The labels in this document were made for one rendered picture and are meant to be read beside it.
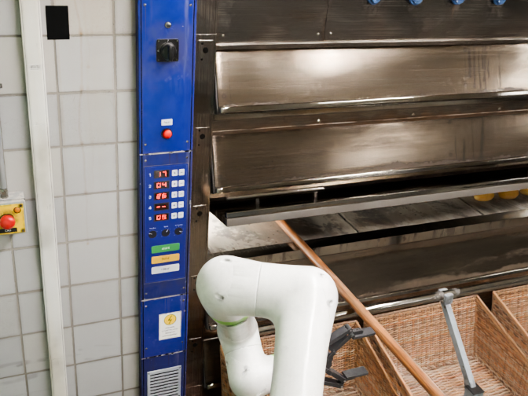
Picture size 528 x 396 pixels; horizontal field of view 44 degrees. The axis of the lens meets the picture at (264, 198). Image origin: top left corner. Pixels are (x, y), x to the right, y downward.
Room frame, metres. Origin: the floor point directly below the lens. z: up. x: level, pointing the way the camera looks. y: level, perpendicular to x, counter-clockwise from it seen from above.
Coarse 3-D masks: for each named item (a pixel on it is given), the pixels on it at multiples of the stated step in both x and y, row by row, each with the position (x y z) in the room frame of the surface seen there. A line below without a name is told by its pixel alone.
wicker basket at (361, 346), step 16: (272, 336) 1.94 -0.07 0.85; (272, 352) 1.93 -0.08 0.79; (368, 352) 1.97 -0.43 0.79; (224, 368) 1.82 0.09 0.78; (336, 368) 2.00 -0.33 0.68; (368, 368) 1.95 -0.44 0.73; (224, 384) 1.81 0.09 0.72; (352, 384) 2.01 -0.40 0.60; (368, 384) 1.93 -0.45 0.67; (384, 384) 1.85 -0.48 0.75
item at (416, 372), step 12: (288, 228) 2.11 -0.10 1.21; (300, 240) 2.02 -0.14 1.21; (312, 252) 1.95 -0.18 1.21; (324, 264) 1.88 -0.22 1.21; (348, 300) 1.70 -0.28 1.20; (360, 312) 1.64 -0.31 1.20; (372, 324) 1.58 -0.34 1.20; (384, 336) 1.52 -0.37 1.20; (396, 348) 1.47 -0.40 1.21; (408, 360) 1.42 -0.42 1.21; (420, 372) 1.38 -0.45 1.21; (420, 384) 1.35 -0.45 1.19; (432, 384) 1.33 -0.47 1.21
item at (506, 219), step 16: (432, 224) 2.29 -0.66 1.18; (448, 224) 2.30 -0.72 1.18; (464, 224) 2.32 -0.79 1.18; (480, 224) 2.34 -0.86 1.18; (496, 224) 2.37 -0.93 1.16; (512, 224) 2.41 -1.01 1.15; (304, 240) 2.08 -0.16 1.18; (320, 240) 2.09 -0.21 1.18; (336, 240) 2.10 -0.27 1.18; (352, 240) 2.11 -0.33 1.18; (368, 240) 2.13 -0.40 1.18; (384, 240) 2.16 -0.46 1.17; (400, 240) 2.18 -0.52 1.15; (416, 240) 2.22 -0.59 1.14; (208, 256) 1.92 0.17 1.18; (240, 256) 1.93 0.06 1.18; (256, 256) 1.94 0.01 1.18; (272, 256) 1.97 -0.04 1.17; (288, 256) 1.99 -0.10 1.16; (304, 256) 2.02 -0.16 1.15
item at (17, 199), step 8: (16, 192) 1.62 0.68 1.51; (0, 200) 1.57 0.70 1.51; (8, 200) 1.57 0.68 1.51; (16, 200) 1.58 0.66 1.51; (24, 200) 1.59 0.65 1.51; (0, 208) 1.55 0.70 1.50; (8, 208) 1.56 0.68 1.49; (24, 208) 1.58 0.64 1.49; (0, 216) 1.55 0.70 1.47; (16, 216) 1.57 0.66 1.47; (24, 216) 1.58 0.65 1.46; (16, 224) 1.57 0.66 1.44; (24, 224) 1.58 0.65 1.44; (0, 232) 1.55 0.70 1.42; (8, 232) 1.56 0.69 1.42; (16, 232) 1.57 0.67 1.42; (24, 232) 1.58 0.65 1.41
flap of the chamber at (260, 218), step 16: (448, 176) 2.29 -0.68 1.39; (464, 176) 2.30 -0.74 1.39; (480, 176) 2.30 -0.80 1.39; (496, 176) 2.30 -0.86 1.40; (512, 176) 2.31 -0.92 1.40; (304, 192) 2.04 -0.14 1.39; (320, 192) 2.04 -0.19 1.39; (336, 192) 2.05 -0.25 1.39; (352, 192) 2.05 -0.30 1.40; (368, 192) 2.05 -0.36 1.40; (448, 192) 2.07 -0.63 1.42; (464, 192) 2.10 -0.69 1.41; (480, 192) 2.13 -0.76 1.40; (224, 208) 1.85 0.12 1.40; (240, 208) 1.85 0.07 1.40; (320, 208) 1.87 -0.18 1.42; (336, 208) 1.89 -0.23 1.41; (352, 208) 1.92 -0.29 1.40; (368, 208) 1.94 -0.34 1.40; (224, 224) 1.76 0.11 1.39; (240, 224) 1.76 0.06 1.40
